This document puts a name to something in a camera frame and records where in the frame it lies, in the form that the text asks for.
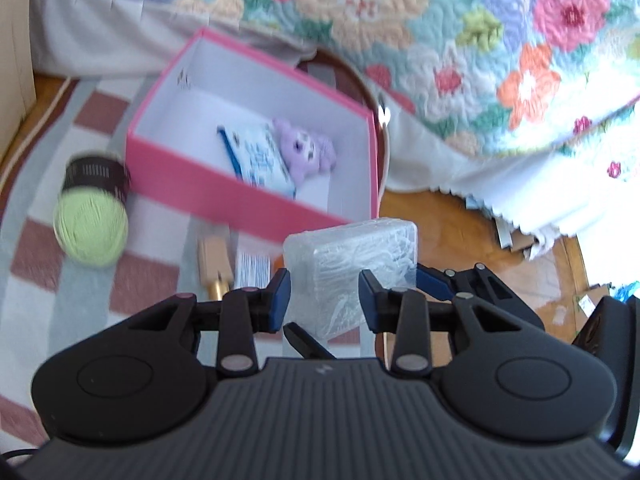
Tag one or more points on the green yarn ball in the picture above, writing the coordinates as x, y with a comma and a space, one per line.
90, 220

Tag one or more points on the checkered rug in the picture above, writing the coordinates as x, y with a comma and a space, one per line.
75, 262

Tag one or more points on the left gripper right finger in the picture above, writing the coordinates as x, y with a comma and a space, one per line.
412, 316

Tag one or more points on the floral quilt bedspread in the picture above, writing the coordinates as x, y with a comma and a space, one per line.
492, 77

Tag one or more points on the pink cardboard box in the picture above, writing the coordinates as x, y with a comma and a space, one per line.
175, 156

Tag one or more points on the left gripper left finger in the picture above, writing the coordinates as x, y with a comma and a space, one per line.
235, 319

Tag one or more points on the white blue tissue pack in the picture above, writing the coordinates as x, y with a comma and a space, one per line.
256, 159

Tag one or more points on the purple plush toy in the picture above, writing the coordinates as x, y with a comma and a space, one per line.
304, 153

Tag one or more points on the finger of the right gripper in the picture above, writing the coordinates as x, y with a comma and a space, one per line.
435, 283
305, 344

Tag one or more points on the cardboard scraps under bed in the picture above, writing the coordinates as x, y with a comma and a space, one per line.
550, 269

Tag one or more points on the clear plastic box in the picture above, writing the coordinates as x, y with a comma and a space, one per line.
324, 266

